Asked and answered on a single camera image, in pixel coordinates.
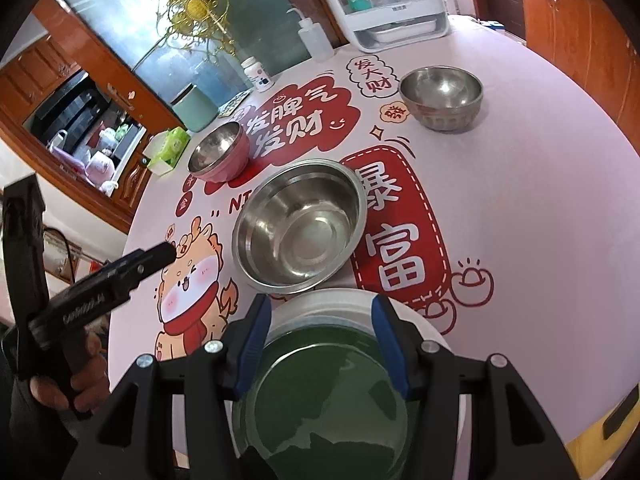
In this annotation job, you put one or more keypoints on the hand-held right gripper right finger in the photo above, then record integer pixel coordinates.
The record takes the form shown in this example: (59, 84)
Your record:
(392, 345)

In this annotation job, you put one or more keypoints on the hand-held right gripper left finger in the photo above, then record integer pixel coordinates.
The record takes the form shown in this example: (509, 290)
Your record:
(252, 345)

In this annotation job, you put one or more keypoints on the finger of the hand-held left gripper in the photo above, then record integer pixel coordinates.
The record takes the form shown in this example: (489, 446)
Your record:
(150, 257)

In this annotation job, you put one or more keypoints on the plain white plate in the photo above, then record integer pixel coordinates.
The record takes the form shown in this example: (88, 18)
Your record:
(422, 322)

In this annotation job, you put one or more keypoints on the blue patterned white plate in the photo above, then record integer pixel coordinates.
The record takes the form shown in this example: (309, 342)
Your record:
(320, 312)

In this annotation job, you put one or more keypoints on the green plate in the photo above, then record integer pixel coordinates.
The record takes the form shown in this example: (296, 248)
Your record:
(325, 400)

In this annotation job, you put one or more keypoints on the large steel bowl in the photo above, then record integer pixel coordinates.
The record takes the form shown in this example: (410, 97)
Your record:
(300, 230)

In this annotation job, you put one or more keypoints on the pink steel bowl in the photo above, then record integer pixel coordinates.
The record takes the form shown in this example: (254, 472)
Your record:
(217, 147)

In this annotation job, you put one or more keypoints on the small steel bowl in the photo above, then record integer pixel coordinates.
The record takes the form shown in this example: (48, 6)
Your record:
(440, 90)

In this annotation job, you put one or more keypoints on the person's left forearm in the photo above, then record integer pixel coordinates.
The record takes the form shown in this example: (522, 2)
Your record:
(25, 435)

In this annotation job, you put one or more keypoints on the person's left hand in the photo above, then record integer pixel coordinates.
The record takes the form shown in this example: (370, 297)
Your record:
(95, 375)

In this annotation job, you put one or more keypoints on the green tissue box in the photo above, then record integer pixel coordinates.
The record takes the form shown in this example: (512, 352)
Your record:
(170, 147)

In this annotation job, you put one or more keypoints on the mint green canister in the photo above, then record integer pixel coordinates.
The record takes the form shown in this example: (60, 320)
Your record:
(195, 110)

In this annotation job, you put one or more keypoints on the small patterned packet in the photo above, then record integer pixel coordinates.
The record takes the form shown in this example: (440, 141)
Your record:
(235, 105)

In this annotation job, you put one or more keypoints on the frosted glass panel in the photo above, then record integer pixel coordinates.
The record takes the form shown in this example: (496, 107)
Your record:
(150, 75)

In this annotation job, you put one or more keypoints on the printed cartoon tablecloth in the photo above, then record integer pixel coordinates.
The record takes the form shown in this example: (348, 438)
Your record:
(525, 210)

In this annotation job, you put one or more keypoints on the white pill bottle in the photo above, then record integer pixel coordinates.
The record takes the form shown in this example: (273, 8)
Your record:
(260, 77)

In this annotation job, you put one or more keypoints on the carved brown wooden cabinet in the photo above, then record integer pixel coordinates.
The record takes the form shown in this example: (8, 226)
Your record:
(75, 40)

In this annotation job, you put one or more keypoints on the yellow chair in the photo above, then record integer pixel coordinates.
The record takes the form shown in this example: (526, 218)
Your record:
(595, 455)

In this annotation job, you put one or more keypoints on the golden ornament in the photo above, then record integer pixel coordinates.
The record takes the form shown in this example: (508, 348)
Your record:
(197, 10)

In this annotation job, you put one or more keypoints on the clear squeeze bottle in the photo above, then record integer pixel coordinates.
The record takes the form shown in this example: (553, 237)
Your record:
(317, 42)

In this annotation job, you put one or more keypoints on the white countertop appliance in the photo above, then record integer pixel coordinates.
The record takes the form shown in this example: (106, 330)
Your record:
(400, 35)

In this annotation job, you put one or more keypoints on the orange wooden cabinet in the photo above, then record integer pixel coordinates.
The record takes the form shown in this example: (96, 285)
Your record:
(575, 35)

